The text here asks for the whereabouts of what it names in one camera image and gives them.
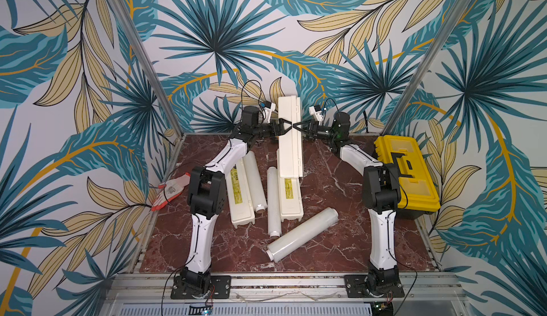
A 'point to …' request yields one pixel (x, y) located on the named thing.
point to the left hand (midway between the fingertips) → (290, 127)
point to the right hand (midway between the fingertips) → (294, 129)
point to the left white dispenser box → (240, 202)
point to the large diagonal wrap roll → (283, 248)
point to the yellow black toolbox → (419, 196)
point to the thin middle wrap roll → (273, 202)
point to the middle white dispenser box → (290, 200)
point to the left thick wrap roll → (257, 190)
